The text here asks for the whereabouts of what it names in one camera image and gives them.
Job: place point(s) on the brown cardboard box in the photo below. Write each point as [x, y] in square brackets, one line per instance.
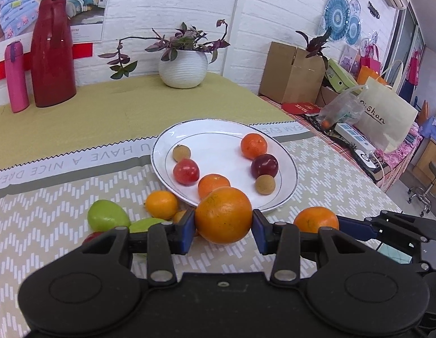
[290, 76]

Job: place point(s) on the pink thermos bottle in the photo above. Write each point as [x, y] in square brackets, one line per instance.
[16, 77]

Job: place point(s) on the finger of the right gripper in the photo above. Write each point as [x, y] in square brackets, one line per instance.
[410, 235]

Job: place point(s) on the dark red plum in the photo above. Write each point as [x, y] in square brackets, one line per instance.
[92, 236]
[265, 164]

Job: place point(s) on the dark purple potted plant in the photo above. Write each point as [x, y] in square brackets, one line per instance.
[316, 45]

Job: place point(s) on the small orange back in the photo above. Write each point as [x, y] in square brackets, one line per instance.
[161, 204]

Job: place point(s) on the clear plastic bag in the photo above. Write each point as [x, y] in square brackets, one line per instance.
[345, 108]

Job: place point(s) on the white power strip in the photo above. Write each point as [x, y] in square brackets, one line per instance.
[354, 137]

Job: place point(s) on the beige tote bag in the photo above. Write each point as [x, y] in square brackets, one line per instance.
[387, 118]

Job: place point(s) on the blue round wall decoration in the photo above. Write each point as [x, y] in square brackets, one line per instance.
[336, 15]

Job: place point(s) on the red thermos jug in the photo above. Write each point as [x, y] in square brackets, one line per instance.
[52, 68]

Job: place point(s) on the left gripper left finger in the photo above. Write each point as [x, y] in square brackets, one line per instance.
[165, 240]

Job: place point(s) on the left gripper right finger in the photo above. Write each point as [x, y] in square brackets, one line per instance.
[282, 240]

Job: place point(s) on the green cardboard box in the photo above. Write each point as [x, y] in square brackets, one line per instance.
[338, 77]

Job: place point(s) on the small brown longan front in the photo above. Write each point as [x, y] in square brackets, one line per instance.
[181, 152]

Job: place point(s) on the large orange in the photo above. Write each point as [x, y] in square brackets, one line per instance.
[224, 216]

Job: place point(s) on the mandarin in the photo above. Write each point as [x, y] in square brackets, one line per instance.
[253, 145]

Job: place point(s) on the bedding advertisement poster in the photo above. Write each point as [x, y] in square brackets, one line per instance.
[18, 19]

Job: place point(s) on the white ribbed plant pot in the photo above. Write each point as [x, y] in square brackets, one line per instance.
[188, 70]

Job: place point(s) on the swivel stool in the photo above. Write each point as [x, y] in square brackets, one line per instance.
[422, 194]

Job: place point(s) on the red apple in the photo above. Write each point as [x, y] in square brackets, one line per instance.
[186, 172]

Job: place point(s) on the red envelope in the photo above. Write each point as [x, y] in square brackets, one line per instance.
[300, 108]

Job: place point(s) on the purple green trailing plant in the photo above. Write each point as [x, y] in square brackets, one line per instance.
[185, 39]

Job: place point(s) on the small brown longan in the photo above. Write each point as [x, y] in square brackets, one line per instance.
[265, 184]
[181, 152]

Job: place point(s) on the white porcelain plate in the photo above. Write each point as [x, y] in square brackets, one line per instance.
[215, 148]

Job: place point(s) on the green mango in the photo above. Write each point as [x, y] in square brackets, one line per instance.
[144, 224]
[104, 215]

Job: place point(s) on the yellow red small fruit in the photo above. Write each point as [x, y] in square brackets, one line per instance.
[178, 216]

